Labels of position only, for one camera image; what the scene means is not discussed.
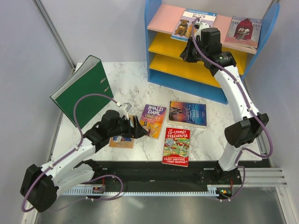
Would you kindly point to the Roald Dahl Charlie book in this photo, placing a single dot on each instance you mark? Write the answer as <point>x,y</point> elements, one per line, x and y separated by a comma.
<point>152,119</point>

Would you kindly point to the green lever arch binder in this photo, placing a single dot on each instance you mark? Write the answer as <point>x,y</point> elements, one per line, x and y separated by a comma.
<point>89,78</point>

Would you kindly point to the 13-Storey Treehouse book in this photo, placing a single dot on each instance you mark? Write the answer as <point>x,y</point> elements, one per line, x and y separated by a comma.
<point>176,147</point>

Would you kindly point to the grey red castle book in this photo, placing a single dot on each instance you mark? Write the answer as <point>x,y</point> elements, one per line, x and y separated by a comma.
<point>244,31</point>

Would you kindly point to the dogs bark book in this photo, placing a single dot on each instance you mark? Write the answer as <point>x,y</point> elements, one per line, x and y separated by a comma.
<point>184,27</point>

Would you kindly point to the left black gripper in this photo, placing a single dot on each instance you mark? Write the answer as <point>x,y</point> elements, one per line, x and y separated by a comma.
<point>134,132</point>

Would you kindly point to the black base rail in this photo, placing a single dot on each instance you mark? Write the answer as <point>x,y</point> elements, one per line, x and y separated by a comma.
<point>153,176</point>

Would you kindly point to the aluminium frame post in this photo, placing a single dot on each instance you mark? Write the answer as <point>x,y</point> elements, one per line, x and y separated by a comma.
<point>49,23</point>

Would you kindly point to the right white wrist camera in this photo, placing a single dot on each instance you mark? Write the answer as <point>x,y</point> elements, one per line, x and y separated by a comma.
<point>199,26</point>

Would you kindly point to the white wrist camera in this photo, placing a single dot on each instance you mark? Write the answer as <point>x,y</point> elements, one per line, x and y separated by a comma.
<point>124,109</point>
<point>199,26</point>

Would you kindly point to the white slotted cable duct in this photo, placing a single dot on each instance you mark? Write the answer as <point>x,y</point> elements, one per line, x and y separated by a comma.
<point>89,190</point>

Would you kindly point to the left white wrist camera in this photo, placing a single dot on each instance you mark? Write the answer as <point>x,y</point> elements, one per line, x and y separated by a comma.
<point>124,109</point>

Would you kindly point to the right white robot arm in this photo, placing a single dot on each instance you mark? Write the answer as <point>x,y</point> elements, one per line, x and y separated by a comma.
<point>205,46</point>

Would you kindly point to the Jane Eyre book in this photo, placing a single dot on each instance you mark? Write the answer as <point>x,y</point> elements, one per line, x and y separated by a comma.
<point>187,114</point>

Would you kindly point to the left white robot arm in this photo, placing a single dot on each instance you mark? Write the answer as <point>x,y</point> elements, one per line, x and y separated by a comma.
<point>42,185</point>

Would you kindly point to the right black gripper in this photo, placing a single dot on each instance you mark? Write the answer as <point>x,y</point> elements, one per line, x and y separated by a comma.
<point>186,55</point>

